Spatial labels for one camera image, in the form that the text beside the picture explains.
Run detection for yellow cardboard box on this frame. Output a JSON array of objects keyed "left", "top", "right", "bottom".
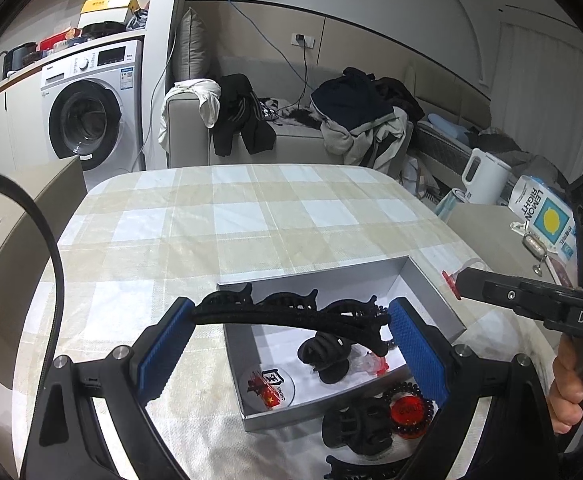
[{"left": 77, "top": 0, "right": 141, "bottom": 28}]

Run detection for white round pin badge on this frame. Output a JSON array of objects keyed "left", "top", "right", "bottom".
[{"left": 238, "top": 366, "right": 296, "bottom": 413}]

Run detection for white kitchen cabinets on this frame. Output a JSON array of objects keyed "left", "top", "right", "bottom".
[{"left": 0, "top": 74, "right": 53, "bottom": 174}]

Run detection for beige chair left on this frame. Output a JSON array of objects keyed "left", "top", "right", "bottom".
[{"left": 0, "top": 158, "right": 86, "bottom": 388}]

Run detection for grey open cardboard box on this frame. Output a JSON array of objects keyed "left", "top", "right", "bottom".
[{"left": 223, "top": 257, "right": 465, "bottom": 432}]

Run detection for black cable loop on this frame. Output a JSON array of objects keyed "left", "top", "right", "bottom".
[{"left": 0, "top": 168, "right": 67, "bottom": 371}]

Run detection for white cloth on sofa arm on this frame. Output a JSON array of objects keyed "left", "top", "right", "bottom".
[{"left": 158, "top": 78, "right": 222, "bottom": 153}]

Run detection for grey striped cushion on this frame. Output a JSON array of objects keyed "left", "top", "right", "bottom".
[{"left": 172, "top": 8, "right": 211, "bottom": 81}]

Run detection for white electric kettle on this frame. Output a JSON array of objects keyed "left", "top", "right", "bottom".
[{"left": 461, "top": 148, "right": 512, "bottom": 205}]

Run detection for black garment on sofa arm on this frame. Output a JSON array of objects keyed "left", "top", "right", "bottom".
[{"left": 211, "top": 74, "right": 276, "bottom": 157}]

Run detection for grey sofa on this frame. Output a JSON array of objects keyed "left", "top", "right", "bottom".
[{"left": 166, "top": 56, "right": 483, "bottom": 172}]

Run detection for red white small hair ornament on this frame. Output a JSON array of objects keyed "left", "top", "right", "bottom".
[{"left": 441, "top": 258, "right": 488, "bottom": 300}]

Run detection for checkered beige tablecloth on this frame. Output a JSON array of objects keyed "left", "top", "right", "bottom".
[{"left": 10, "top": 164, "right": 557, "bottom": 480}]

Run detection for wall power outlet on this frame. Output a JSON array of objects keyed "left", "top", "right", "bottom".
[{"left": 290, "top": 32, "right": 315, "bottom": 50}]

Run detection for red China pin badge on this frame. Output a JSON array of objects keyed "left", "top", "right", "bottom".
[{"left": 390, "top": 396, "right": 431, "bottom": 439}]

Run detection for black long hair clip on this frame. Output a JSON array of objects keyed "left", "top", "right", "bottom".
[
  {"left": 324, "top": 455, "right": 410, "bottom": 480},
  {"left": 192, "top": 284, "right": 390, "bottom": 358}
]

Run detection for black hair claw clip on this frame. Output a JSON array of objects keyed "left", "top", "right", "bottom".
[{"left": 297, "top": 332, "right": 366, "bottom": 385}]

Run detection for person's right hand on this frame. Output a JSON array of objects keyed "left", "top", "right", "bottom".
[{"left": 546, "top": 335, "right": 583, "bottom": 434}]

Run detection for lemon drink carton box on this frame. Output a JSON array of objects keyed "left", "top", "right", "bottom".
[{"left": 508, "top": 176, "right": 577, "bottom": 263}]

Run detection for white front-load washing machine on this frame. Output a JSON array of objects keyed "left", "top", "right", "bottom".
[{"left": 40, "top": 39, "right": 145, "bottom": 190}]

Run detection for pile of dark clothes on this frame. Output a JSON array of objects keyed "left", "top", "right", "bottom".
[{"left": 311, "top": 67, "right": 425, "bottom": 177}]

